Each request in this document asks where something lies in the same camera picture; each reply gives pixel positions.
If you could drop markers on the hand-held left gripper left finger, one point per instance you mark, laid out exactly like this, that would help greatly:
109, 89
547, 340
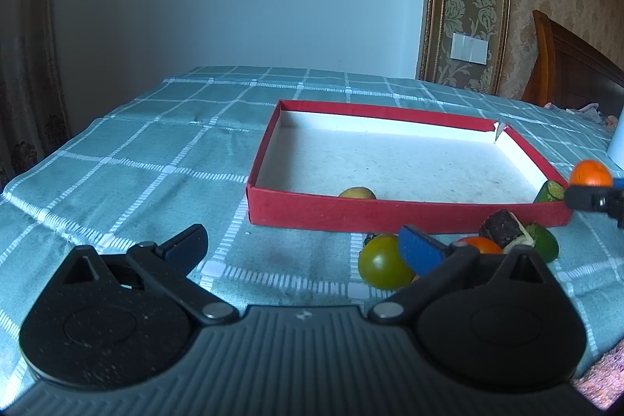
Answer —
185, 245

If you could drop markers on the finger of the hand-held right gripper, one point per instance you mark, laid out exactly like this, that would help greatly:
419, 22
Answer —
619, 183
585, 196

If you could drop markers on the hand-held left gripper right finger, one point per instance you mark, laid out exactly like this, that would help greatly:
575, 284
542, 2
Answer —
419, 250

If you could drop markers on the orange tangerine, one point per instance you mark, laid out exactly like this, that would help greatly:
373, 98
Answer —
591, 172

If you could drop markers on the green tomato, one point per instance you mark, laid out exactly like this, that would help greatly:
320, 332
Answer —
380, 262

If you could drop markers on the large green cucumber piece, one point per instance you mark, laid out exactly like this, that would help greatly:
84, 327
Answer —
546, 243

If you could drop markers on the red cardboard box tray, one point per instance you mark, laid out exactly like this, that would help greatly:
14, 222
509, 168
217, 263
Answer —
341, 214

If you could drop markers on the dark eggplant piece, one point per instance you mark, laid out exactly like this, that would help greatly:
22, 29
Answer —
502, 226

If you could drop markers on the small green cucumber piece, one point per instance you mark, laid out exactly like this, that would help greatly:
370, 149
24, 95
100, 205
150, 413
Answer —
551, 192

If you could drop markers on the white container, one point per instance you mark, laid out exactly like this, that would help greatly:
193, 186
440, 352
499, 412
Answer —
618, 138

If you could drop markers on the orange tomato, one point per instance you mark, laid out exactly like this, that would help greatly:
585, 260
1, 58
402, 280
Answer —
480, 244

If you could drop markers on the brown kiwi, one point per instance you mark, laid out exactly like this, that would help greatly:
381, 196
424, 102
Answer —
357, 193

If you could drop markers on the green plaid tablecloth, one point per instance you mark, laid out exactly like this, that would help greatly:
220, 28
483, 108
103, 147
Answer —
146, 153

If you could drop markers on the wooden headboard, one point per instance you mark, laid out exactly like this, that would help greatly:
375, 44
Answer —
575, 70

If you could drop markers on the white light switch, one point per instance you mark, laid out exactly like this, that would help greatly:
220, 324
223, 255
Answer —
469, 48

